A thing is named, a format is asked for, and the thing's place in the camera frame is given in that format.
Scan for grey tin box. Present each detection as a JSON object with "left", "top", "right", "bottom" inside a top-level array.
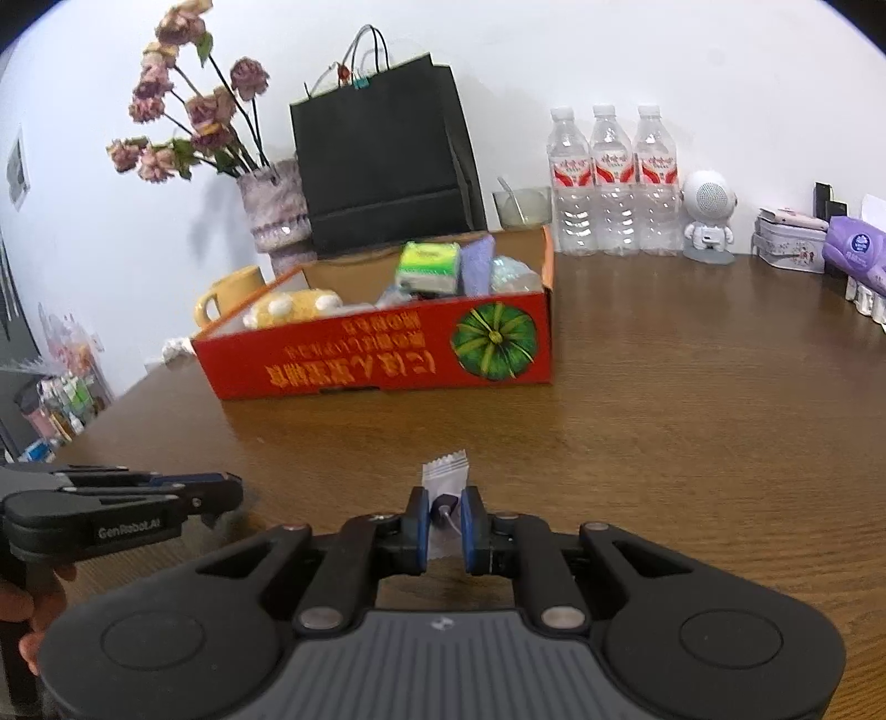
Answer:
[{"left": 751, "top": 208, "right": 830, "bottom": 274}]

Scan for white candy sachet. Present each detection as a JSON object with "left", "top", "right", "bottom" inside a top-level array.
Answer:
[{"left": 421, "top": 450, "right": 470, "bottom": 560}]

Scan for person's left hand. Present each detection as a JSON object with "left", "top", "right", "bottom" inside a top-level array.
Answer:
[{"left": 0, "top": 563, "right": 77, "bottom": 662}]

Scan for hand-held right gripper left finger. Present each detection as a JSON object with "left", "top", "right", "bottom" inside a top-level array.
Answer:
[{"left": 186, "top": 486, "right": 427, "bottom": 634}]

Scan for green tissue pack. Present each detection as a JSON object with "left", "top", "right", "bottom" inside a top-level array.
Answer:
[{"left": 394, "top": 241, "right": 461, "bottom": 300}]

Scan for clutter of small bottles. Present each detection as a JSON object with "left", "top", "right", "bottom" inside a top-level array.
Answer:
[{"left": 17, "top": 305, "right": 115, "bottom": 465}]

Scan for clear water bottle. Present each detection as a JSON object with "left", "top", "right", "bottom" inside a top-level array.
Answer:
[
  {"left": 547, "top": 106, "right": 597, "bottom": 256},
  {"left": 588, "top": 104, "right": 639, "bottom": 256},
  {"left": 633, "top": 104, "right": 683, "bottom": 257}
]

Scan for red cardboard box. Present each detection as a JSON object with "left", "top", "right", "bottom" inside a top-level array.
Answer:
[{"left": 192, "top": 225, "right": 557, "bottom": 401}]

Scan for black paper bag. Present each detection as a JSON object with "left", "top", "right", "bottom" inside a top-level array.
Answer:
[{"left": 289, "top": 24, "right": 487, "bottom": 260}]

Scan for crumpled clear plastic wrap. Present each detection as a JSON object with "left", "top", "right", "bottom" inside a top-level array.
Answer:
[{"left": 491, "top": 256, "right": 542, "bottom": 295}]

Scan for wall paper notice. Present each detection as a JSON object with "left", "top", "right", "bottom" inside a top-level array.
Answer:
[{"left": 6, "top": 126, "right": 32, "bottom": 212}]

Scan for fuzzy purple vase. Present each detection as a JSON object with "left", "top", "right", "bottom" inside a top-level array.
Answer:
[{"left": 237, "top": 159, "right": 318, "bottom": 278}]

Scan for small white jars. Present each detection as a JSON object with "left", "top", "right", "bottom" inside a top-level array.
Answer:
[{"left": 844, "top": 277, "right": 886, "bottom": 325}]

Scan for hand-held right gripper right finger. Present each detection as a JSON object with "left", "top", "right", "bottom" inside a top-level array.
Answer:
[{"left": 461, "top": 486, "right": 700, "bottom": 631}]

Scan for clear glass cup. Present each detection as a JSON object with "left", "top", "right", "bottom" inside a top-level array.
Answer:
[{"left": 493, "top": 187, "right": 553, "bottom": 232}]

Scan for pink case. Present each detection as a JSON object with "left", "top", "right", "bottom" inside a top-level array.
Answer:
[{"left": 770, "top": 208, "right": 829, "bottom": 231}]

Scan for purple cloth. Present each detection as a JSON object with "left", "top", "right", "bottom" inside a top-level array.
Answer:
[{"left": 458, "top": 234, "right": 498, "bottom": 297}]

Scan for yellow mug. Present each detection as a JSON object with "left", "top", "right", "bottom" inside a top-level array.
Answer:
[{"left": 194, "top": 265, "right": 267, "bottom": 328}]

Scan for yellow plush toy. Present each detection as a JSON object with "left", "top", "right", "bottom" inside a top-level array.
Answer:
[{"left": 242, "top": 287, "right": 345, "bottom": 330}]

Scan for white astronaut speaker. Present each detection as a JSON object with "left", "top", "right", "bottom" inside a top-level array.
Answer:
[{"left": 682, "top": 169, "right": 739, "bottom": 266}]

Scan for black box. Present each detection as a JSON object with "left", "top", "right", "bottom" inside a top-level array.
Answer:
[{"left": 813, "top": 182, "right": 849, "bottom": 223}]

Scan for dried flower bouquet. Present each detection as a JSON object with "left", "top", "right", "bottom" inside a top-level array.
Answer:
[{"left": 106, "top": 0, "right": 272, "bottom": 182}]

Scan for dark panel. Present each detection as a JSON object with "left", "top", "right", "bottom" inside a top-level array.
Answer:
[{"left": 0, "top": 228, "right": 44, "bottom": 461}]

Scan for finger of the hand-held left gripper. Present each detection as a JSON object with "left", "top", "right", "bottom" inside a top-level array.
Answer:
[
  {"left": 55, "top": 468, "right": 226, "bottom": 488},
  {"left": 145, "top": 476, "right": 245, "bottom": 528}
]

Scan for purple tissue pack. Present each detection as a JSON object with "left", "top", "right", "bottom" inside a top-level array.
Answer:
[{"left": 822, "top": 214, "right": 886, "bottom": 295}]

